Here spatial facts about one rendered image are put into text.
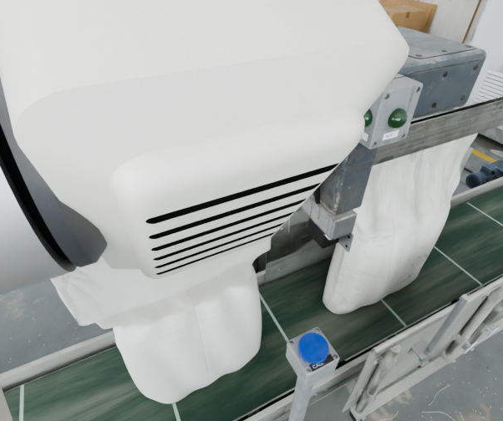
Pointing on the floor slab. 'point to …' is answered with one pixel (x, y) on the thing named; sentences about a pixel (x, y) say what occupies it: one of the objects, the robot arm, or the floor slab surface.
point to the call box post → (300, 401)
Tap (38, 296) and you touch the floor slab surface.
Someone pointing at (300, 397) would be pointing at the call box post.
